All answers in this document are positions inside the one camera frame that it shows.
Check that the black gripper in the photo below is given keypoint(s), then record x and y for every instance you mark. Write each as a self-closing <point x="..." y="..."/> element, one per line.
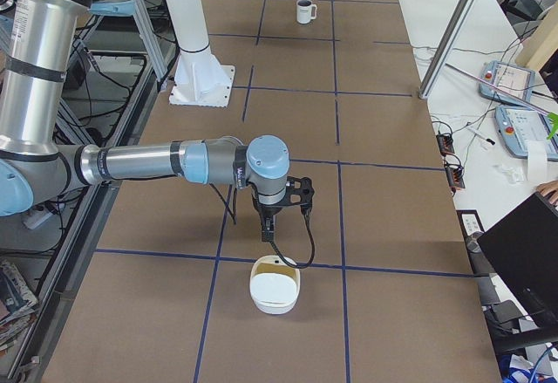
<point x="268" y="211"/>

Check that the white lidded bin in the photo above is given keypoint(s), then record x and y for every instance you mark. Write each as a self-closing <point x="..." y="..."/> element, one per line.
<point x="273" y="285"/>

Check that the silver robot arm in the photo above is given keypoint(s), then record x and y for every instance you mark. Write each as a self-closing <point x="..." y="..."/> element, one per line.
<point x="35" y="169"/>

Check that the near teach pendant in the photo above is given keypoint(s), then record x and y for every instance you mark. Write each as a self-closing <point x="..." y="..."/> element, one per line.
<point x="518" y="125"/>

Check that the far teach pendant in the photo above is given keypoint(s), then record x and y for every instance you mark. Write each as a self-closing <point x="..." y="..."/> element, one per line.
<point x="515" y="83"/>

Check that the black laptop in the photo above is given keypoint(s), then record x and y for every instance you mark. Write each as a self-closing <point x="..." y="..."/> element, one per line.
<point x="522" y="249"/>

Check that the teach pendant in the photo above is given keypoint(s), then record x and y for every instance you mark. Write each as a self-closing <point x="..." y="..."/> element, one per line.
<point x="518" y="125"/>
<point x="515" y="83"/>

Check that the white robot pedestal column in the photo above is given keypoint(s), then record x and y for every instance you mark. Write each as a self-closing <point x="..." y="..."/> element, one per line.
<point x="199" y="79"/>

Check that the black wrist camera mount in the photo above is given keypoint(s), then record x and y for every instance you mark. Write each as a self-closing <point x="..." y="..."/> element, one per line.
<point x="299" y="191"/>

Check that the aluminium frame post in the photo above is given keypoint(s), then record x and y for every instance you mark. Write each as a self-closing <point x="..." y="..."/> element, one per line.
<point x="446" y="44"/>

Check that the white ribbed mug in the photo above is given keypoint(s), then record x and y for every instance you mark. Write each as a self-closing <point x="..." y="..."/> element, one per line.
<point x="306" y="11"/>

